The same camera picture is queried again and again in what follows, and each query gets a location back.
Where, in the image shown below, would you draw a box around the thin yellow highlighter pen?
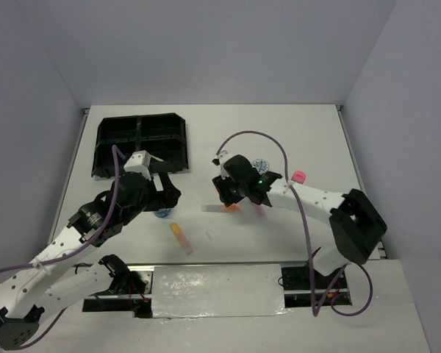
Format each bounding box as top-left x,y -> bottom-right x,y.
151,154 -> 164,162

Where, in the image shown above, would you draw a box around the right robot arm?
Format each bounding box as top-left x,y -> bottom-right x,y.
212,151 -> 387,288

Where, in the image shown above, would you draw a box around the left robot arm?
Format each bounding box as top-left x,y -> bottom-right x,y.
0,171 -> 181,350

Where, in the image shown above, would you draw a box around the blue paint jar left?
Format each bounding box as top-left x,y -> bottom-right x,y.
154,208 -> 172,218

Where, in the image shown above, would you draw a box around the blue paint jar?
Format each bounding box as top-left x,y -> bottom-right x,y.
154,208 -> 172,218
251,159 -> 269,175

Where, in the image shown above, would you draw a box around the blue paint jar right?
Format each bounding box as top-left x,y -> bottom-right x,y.
251,159 -> 269,175

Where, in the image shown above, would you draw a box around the orange-capped clear marker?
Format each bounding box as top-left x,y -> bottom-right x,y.
201,204 -> 241,213

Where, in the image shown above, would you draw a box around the orange-capped pink glue stick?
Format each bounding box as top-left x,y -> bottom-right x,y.
170,223 -> 193,254

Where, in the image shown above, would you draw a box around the pink-capped glitter bottle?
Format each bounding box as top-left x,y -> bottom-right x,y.
291,171 -> 306,184

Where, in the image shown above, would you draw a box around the black four-compartment organizer tray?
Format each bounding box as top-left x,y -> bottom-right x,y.
91,113 -> 189,179

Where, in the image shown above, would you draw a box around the silver foil-covered panel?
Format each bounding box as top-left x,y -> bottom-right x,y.
151,264 -> 287,318

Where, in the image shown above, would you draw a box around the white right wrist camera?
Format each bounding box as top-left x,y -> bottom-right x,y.
212,150 -> 231,166

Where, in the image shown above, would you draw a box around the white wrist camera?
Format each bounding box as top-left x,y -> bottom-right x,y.
123,150 -> 151,180
212,150 -> 231,166

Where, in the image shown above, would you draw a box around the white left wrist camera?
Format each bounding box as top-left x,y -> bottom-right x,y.
123,150 -> 151,180

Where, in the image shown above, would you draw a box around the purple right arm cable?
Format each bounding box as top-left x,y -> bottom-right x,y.
215,130 -> 372,318

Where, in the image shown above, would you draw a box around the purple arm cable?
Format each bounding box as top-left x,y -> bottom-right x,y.
0,145 -> 128,350
215,130 -> 372,318

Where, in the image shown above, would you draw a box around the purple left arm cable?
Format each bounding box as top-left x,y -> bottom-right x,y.
0,145 -> 128,350

